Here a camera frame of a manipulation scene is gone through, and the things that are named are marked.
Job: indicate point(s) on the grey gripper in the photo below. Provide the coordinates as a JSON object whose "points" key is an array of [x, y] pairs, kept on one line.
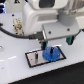
{"points": [[59, 29]]}

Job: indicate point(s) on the blue gear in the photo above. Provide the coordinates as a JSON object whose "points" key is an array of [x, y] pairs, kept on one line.
{"points": [[51, 54]]}

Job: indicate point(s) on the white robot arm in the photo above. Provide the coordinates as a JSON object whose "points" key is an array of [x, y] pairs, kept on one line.
{"points": [[48, 20]]}

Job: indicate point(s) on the beige connector block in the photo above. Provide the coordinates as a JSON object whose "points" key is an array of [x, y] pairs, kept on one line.
{"points": [[18, 26]]}

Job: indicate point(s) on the white work board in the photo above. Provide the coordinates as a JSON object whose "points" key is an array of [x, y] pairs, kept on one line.
{"points": [[17, 60]]}

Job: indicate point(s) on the black peg base plate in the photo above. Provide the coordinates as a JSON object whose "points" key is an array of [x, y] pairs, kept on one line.
{"points": [[40, 57]]}

